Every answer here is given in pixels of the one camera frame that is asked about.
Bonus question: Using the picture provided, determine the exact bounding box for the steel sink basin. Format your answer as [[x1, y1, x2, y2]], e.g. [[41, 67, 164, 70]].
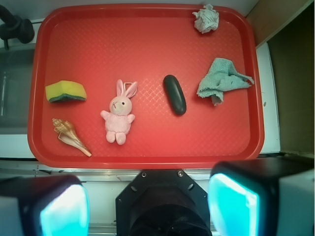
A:
[[0, 46, 34, 135]]

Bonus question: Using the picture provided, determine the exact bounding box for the black faucet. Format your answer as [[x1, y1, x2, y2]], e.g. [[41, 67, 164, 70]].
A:
[[0, 5, 35, 50]]

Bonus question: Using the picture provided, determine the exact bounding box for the yellow green sponge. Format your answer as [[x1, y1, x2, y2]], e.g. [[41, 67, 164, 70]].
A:
[[45, 80, 87, 103]]

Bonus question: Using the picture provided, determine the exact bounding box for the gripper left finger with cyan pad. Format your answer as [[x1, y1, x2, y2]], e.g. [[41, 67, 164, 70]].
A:
[[0, 175, 90, 236]]

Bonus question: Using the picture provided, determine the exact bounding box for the crumpled white paper ball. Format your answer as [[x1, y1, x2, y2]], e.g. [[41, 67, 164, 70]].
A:
[[192, 4, 219, 34]]

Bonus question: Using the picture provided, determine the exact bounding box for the pink plush bunny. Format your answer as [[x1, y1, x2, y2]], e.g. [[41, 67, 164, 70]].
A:
[[100, 79, 138, 145]]

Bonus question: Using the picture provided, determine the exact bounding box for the tan conch seashell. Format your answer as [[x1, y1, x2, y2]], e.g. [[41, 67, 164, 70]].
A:
[[52, 118, 92, 157]]

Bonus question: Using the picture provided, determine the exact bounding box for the red plastic tray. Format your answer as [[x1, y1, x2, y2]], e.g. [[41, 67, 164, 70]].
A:
[[28, 4, 264, 169]]

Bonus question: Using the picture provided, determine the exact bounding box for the light teal cloth rag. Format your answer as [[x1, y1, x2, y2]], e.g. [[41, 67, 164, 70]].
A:
[[196, 58, 254, 106]]

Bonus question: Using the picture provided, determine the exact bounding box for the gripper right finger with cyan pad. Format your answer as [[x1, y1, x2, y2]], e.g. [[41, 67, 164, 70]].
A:
[[208, 161, 315, 236]]

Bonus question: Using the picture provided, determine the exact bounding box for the black oval stone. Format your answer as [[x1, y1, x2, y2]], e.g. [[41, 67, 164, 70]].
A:
[[163, 75, 187, 116]]

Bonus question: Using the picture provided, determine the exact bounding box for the black octagonal mount plate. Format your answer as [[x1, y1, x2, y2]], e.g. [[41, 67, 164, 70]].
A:
[[116, 170, 212, 236]]

